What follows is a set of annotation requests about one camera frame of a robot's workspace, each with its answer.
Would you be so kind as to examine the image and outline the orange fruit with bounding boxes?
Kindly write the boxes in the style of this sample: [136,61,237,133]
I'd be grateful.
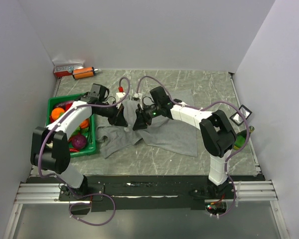
[50,107,65,122]

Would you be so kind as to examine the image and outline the grey garment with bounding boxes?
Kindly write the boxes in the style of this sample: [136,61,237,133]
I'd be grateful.
[96,99,198,158]

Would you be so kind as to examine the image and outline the purple cabbage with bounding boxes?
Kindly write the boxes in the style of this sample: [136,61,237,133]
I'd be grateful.
[71,134,87,150]

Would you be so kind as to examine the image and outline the purple cable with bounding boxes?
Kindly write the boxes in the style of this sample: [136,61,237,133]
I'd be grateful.
[136,76,252,220]
[39,77,131,226]

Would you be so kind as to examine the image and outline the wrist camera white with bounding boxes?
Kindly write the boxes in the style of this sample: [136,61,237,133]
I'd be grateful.
[115,86,126,102]
[132,93,143,105]

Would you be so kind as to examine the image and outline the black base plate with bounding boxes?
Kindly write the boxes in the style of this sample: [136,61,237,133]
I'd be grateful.
[58,175,266,213]

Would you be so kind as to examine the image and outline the green plastic crate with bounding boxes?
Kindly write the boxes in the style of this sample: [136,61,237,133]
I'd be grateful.
[46,94,97,158]

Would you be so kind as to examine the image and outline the black square frame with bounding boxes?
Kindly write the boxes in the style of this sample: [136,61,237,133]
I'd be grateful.
[230,105,252,126]

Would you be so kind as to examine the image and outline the red chili pepper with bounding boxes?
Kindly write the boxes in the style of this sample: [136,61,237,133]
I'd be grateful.
[69,148,80,152]

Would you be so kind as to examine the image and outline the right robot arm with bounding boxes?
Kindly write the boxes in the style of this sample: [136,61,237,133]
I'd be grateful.
[132,87,237,199]

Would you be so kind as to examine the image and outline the small orange pumpkin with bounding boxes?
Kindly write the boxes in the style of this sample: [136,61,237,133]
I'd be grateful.
[79,119,90,129]

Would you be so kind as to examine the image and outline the green yellow round object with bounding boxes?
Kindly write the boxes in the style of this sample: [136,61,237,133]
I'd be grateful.
[233,129,248,150]

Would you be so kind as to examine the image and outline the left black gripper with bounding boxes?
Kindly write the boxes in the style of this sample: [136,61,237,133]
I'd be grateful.
[95,101,128,127]

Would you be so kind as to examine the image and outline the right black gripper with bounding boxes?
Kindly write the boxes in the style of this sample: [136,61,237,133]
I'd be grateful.
[133,103,161,131]

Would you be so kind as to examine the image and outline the purple eggplant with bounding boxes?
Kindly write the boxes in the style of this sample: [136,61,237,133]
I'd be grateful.
[54,100,74,108]

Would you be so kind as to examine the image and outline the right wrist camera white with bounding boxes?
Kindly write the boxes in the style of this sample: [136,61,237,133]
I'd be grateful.
[132,93,143,105]

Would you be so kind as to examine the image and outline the aluminium rail frame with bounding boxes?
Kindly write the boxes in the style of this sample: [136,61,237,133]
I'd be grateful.
[4,176,290,239]

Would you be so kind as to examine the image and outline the green lettuce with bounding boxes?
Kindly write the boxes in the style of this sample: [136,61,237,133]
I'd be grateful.
[71,127,81,137]

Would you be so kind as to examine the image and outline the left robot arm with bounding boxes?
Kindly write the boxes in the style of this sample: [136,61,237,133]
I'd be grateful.
[30,84,129,200]

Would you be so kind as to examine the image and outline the red white box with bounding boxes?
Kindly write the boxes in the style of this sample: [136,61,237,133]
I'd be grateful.
[53,63,84,78]

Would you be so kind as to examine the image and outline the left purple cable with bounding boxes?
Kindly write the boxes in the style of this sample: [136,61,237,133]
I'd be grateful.
[39,77,131,226]

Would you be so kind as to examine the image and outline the red bell pepper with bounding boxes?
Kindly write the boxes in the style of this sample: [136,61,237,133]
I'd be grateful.
[65,103,73,111]

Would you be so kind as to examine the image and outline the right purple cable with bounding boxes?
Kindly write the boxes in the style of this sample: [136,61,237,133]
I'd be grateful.
[136,76,252,220]

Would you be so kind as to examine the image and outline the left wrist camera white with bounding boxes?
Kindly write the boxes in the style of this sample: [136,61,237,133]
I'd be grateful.
[115,86,126,102]

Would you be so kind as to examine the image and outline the orange cylinder tool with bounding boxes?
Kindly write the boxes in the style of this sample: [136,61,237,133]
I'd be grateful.
[72,67,101,80]

